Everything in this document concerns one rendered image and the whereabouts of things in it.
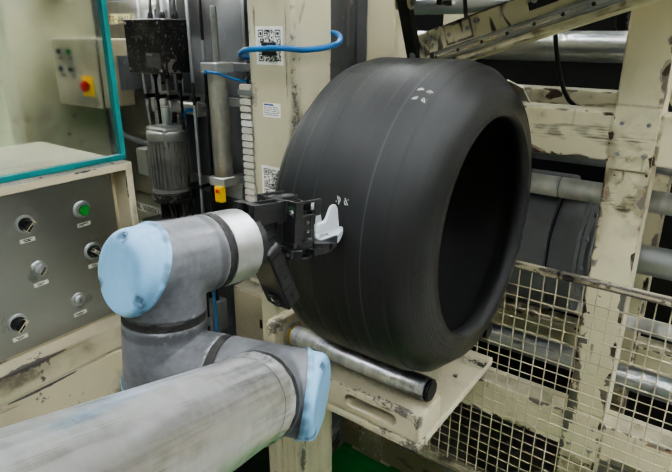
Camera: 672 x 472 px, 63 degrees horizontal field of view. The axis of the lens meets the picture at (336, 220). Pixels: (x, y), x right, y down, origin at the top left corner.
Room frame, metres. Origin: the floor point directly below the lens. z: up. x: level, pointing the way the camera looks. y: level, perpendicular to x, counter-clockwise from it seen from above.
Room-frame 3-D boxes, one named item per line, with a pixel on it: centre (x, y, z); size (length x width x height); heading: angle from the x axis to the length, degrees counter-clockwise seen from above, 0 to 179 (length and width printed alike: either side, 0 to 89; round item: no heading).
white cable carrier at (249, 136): (1.25, 0.18, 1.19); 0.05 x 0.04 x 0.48; 143
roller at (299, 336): (0.97, -0.04, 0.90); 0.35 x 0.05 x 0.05; 53
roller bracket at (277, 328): (1.19, 0.02, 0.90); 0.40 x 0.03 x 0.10; 143
